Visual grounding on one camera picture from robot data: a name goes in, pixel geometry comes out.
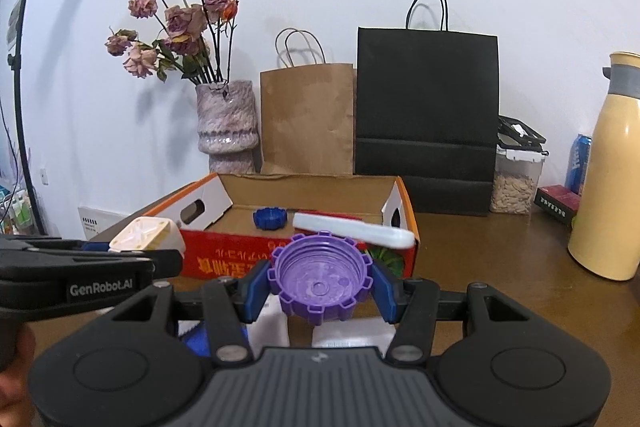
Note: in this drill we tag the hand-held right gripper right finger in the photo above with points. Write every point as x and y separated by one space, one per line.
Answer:
382 289

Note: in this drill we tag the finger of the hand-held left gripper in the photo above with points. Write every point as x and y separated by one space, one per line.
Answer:
100 264
50 245

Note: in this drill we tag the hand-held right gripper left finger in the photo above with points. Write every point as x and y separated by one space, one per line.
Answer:
255 292

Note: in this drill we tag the white power adapter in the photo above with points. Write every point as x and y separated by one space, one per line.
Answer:
270 324

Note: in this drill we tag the red cardboard box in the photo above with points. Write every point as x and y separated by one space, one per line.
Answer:
220 257

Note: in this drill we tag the cream charger cube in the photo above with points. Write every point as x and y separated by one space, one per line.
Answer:
145 232

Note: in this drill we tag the purple bottle cap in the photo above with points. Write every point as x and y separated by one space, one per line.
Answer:
320 277

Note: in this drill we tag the red white lint brush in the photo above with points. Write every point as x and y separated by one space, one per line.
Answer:
350 227

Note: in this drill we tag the blue bottle cap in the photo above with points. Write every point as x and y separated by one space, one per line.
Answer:
270 218

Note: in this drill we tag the person's left hand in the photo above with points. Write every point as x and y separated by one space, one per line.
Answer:
12 392

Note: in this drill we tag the white booklet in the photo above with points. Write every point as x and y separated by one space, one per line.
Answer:
97 219

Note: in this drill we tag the blue round lid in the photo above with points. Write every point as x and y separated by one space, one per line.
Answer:
197 342

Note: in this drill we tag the clear seed container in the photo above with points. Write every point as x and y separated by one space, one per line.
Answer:
512 192

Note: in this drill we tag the pink marbled vase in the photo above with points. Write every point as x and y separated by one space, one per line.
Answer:
227 122

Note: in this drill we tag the black light stand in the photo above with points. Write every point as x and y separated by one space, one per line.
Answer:
19 72

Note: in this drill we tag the brown paper bag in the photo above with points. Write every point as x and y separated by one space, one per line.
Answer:
305 122

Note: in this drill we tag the black paper bag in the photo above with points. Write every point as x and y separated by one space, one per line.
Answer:
425 107

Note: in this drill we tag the dark red box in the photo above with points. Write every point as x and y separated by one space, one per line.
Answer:
557 202

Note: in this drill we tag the blue drink can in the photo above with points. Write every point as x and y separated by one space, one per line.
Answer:
579 162

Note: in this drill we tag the yellow thermos jug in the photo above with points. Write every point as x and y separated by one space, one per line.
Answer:
610 187

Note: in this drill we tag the white wall socket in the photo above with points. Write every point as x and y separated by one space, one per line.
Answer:
44 177

